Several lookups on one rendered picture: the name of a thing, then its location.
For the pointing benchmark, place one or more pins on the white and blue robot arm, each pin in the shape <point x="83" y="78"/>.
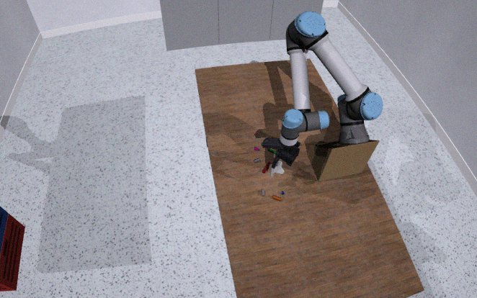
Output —
<point x="309" y="33"/>

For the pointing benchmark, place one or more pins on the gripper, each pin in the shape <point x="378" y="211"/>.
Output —
<point x="288" y="154"/>

